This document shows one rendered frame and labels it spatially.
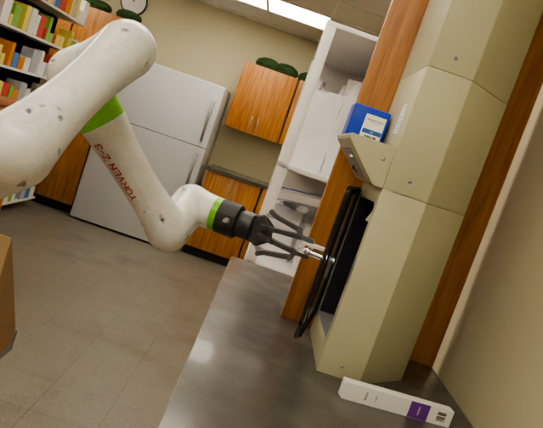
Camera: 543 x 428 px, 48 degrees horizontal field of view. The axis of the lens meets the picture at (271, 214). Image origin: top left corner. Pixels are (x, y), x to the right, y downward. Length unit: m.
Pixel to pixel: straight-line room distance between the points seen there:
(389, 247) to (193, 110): 5.05
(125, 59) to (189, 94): 5.13
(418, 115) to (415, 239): 0.29
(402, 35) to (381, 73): 0.12
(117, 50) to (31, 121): 0.30
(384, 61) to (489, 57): 0.39
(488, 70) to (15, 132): 1.05
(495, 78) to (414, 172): 0.31
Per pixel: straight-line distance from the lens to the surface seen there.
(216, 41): 7.12
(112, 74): 1.24
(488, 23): 1.53
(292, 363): 1.52
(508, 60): 1.63
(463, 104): 1.50
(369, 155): 1.45
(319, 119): 2.84
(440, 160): 1.48
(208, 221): 1.59
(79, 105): 1.14
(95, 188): 6.61
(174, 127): 6.40
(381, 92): 1.83
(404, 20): 1.87
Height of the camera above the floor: 1.43
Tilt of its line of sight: 6 degrees down
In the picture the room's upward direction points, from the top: 19 degrees clockwise
